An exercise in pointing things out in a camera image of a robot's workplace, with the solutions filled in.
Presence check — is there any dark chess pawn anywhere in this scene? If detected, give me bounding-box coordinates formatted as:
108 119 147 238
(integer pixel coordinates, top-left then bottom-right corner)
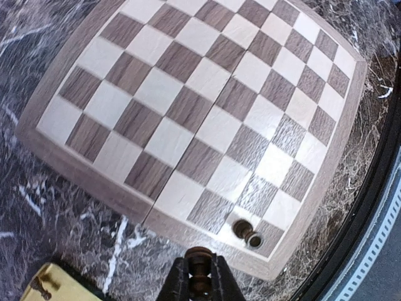
232 219 264 249
184 246 212 300

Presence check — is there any pile of dark chess pieces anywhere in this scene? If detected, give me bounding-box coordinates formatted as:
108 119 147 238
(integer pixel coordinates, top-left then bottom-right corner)
29 277 52 300

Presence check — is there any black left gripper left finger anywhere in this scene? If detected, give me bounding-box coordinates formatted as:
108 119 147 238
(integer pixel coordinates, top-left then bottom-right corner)
158 257 190 301

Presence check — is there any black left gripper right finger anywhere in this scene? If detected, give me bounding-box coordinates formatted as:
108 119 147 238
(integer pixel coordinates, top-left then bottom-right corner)
211 254 244 301

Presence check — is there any white slotted cable duct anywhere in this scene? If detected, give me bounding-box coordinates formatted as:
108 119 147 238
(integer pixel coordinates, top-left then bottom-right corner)
325 175 401 301

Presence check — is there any black front rail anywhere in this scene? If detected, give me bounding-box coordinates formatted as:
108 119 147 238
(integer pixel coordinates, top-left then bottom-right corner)
292 56 400 300

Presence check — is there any wooden chess board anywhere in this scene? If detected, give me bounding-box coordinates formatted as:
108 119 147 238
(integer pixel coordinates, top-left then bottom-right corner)
16 1 367 280

